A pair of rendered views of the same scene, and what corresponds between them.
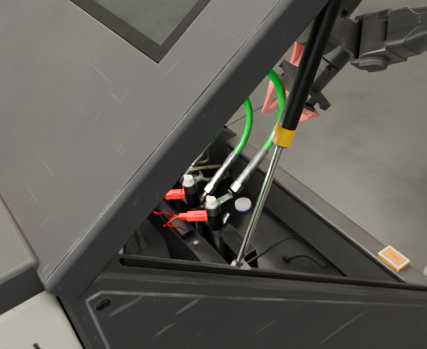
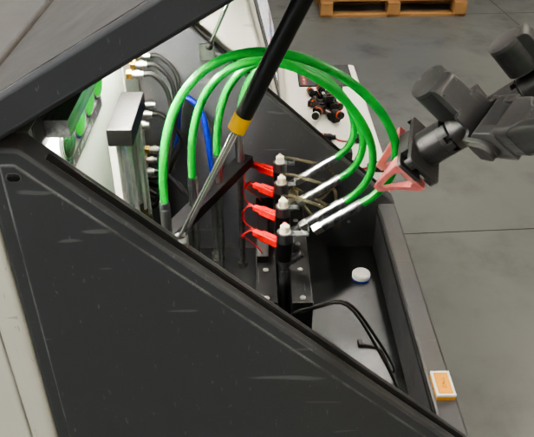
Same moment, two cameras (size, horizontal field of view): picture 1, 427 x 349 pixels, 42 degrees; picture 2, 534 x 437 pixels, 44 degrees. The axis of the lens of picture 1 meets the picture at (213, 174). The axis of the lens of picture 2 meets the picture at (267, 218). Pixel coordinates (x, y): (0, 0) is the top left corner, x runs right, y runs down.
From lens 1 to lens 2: 38 cm
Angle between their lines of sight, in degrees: 21
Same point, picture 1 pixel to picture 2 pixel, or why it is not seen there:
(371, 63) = (477, 146)
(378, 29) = (499, 113)
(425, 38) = (527, 133)
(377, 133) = not seen: outside the picture
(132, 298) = (41, 189)
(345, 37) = (465, 108)
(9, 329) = not seen: outside the picture
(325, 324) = (262, 358)
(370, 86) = not seen: outside the picture
